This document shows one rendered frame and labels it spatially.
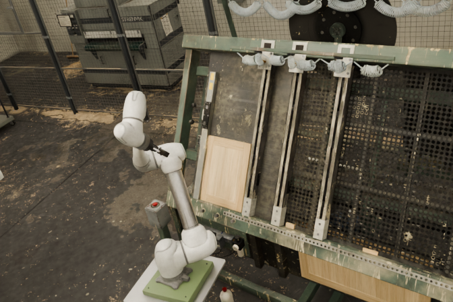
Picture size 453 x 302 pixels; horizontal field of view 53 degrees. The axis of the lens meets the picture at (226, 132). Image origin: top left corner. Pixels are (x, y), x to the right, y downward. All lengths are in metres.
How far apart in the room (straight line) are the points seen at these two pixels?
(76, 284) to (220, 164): 1.91
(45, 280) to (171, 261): 2.05
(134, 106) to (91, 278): 2.46
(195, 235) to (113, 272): 1.70
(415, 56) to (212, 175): 1.60
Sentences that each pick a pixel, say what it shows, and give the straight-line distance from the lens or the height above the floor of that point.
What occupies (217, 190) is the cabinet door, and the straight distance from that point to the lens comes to 3.30.
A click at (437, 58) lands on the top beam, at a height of 1.92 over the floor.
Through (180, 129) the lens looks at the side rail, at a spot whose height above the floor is 1.33.
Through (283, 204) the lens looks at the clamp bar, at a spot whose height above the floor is 1.04.
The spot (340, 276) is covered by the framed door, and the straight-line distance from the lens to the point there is 3.39.
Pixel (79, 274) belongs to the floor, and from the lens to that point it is 4.58.
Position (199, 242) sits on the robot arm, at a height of 1.02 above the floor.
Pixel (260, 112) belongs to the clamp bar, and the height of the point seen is 1.52.
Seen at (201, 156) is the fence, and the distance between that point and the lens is 3.34.
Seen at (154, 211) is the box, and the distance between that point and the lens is 3.37.
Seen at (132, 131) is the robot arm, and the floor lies 1.93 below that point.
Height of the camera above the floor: 2.95
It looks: 30 degrees down
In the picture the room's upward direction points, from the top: 11 degrees counter-clockwise
